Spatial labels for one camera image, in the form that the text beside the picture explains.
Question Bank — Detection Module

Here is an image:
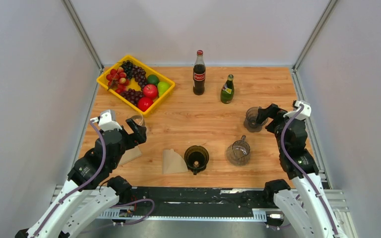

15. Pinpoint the dark grape bunch lower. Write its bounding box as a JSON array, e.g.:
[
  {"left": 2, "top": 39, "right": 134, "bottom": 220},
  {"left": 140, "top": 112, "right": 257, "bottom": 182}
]
[{"left": 120, "top": 88, "right": 144, "bottom": 106}]

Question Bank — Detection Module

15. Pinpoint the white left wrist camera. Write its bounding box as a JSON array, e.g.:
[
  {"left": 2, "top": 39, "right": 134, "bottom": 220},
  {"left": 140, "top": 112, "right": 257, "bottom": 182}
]
[{"left": 90, "top": 110, "right": 122, "bottom": 131}]

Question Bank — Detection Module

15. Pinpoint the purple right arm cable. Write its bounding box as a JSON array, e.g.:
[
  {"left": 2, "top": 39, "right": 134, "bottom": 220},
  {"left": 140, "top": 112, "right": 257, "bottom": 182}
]
[{"left": 266, "top": 104, "right": 340, "bottom": 237}]

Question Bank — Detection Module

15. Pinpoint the red apple upper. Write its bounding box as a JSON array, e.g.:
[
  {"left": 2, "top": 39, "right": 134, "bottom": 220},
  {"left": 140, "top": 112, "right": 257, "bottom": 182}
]
[{"left": 142, "top": 84, "right": 158, "bottom": 100}]

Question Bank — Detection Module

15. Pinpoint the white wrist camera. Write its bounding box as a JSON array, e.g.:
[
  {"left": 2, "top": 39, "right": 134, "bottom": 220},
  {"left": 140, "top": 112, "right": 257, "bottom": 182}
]
[
  {"left": 90, "top": 110, "right": 122, "bottom": 131},
  {"left": 283, "top": 100, "right": 312, "bottom": 120}
]

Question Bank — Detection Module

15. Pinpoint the green glass bottle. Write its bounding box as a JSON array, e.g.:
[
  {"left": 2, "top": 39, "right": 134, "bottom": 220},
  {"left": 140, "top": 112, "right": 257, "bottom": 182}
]
[{"left": 220, "top": 74, "right": 235, "bottom": 104}]

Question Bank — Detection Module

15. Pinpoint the green lime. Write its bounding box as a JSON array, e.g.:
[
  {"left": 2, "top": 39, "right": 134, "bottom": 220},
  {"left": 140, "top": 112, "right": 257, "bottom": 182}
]
[{"left": 147, "top": 74, "right": 160, "bottom": 86}]

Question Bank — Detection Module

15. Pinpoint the grey coffee dripper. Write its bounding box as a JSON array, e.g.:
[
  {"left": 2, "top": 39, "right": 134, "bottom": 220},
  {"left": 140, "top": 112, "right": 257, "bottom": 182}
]
[{"left": 244, "top": 107, "right": 268, "bottom": 132}]

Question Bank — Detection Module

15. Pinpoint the cola glass bottle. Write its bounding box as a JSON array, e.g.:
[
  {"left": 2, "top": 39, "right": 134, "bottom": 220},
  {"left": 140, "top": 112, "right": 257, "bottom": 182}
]
[{"left": 192, "top": 50, "right": 206, "bottom": 95}]

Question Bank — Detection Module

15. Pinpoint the glass carafe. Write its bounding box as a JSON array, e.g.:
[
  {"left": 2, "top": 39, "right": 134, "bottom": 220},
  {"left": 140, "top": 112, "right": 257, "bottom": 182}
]
[
  {"left": 129, "top": 114, "right": 145, "bottom": 127},
  {"left": 225, "top": 135, "right": 251, "bottom": 166}
]

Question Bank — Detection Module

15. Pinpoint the glass carafe left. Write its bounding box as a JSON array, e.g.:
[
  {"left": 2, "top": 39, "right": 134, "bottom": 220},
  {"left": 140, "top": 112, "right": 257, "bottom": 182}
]
[{"left": 129, "top": 114, "right": 145, "bottom": 127}]

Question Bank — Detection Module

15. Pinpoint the brown paper coffee filter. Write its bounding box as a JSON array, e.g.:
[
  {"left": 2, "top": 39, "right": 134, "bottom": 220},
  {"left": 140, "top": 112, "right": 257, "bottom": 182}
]
[{"left": 162, "top": 149, "right": 188, "bottom": 175}]

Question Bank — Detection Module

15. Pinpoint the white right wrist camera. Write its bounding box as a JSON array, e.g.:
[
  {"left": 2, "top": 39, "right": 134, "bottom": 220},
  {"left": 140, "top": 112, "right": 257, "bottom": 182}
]
[{"left": 283, "top": 100, "right": 312, "bottom": 120}]

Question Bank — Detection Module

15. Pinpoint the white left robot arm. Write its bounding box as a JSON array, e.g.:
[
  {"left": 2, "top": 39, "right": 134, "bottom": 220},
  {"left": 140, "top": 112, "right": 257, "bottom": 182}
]
[{"left": 15, "top": 113, "right": 146, "bottom": 238}]

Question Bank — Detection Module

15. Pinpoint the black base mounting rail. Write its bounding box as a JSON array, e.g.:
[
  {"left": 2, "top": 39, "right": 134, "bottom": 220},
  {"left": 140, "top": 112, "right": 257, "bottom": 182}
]
[{"left": 114, "top": 186, "right": 284, "bottom": 220}]

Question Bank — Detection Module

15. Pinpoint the amber coffee dripper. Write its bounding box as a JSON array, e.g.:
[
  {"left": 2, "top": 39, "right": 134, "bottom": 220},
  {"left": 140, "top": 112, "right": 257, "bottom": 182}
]
[{"left": 184, "top": 145, "right": 209, "bottom": 175}]

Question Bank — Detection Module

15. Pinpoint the yellow plastic fruit tray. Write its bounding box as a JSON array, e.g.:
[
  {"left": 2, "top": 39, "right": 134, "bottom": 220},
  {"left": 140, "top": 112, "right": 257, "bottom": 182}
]
[{"left": 97, "top": 55, "right": 176, "bottom": 117}]

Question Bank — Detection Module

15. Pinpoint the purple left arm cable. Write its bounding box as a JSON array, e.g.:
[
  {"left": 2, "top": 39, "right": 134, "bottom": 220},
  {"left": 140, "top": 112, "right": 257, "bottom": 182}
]
[{"left": 29, "top": 120, "right": 156, "bottom": 238}]

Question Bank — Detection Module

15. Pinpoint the red apple lower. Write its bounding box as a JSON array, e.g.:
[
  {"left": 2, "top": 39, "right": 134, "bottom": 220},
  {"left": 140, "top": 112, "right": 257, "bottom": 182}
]
[{"left": 137, "top": 97, "right": 154, "bottom": 112}]

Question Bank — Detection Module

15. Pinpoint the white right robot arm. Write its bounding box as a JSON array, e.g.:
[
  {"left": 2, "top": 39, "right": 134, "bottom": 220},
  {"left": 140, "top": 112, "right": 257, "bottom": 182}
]
[{"left": 256, "top": 101, "right": 347, "bottom": 238}]

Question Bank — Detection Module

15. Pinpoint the dark grape bunch upper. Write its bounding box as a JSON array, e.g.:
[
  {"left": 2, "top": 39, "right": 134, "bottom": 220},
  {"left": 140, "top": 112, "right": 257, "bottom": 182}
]
[{"left": 121, "top": 60, "right": 148, "bottom": 89}]

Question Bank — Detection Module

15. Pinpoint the dark grape bunch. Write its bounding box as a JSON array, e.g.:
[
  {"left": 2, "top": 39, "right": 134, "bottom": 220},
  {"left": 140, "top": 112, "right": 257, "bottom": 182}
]
[
  {"left": 120, "top": 88, "right": 144, "bottom": 106},
  {"left": 121, "top": 60, "right": 148, "bottom": 89}
]

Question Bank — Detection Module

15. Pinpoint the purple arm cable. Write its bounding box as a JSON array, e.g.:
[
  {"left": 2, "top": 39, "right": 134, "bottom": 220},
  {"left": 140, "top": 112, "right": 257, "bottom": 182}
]
[
  {"left": 266, "top": 104, "right": 340, "bottom": 237},
  {"left": 29, "top": 120, "right": 156, "bottom": 238}
]

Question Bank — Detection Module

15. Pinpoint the red apple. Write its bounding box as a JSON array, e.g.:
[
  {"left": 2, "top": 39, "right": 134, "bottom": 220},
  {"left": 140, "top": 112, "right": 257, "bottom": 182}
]
[
  {"left": 137, "top": 97, "right": 154, "bottom": 112},
  {"left": 142, "top": 84, "right": 158, "bottom": 100}
]

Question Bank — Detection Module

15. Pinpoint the glass carafe right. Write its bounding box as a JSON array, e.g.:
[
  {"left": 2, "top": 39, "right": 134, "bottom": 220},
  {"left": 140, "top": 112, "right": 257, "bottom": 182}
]
[{"left": 225, "top": 135, "right": 251, "bottom": 166}]

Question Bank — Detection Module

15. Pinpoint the green pear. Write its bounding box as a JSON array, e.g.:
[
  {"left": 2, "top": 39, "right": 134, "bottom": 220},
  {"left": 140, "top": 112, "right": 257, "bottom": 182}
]
[{"left": 157, "top": 81, "right": 171, "bottom": 97}]

